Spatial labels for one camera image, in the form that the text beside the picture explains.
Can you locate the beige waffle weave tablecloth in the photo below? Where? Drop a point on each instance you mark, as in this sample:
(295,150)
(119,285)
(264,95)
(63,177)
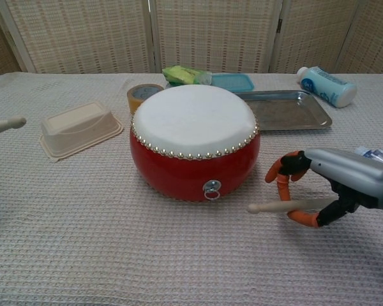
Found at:
(147,261)

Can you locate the woven folding screen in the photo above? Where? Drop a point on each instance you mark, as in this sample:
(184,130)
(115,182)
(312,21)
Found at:
(83,32)

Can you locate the white bottle with blue label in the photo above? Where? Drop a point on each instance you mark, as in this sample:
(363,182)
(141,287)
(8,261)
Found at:
(328,87)

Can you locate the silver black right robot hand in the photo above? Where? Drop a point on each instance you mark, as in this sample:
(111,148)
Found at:
(354,175)

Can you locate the blue plastic container lid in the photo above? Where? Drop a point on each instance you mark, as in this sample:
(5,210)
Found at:
(233,83)

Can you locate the wooden drumstick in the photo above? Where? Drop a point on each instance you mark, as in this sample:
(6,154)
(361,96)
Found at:
(274,206)
(6,125)

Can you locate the clear plastic water bottle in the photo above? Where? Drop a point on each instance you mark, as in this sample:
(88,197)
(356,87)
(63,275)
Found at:
(375,153)

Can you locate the stainless steel rectangular tray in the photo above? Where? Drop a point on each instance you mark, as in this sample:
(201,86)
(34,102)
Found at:
(287,111)

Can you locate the beige plastic food container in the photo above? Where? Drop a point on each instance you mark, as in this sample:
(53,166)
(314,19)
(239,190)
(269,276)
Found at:
(79,124)

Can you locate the red drum with white skin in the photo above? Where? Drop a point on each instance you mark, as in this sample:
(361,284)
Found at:
(178,172)

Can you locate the green clear snack bag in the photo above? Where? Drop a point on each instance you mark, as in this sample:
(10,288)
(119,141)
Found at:
(182,75)

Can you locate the brown packing tape roll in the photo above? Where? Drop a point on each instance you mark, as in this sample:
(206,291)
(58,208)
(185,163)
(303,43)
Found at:
(134,99)

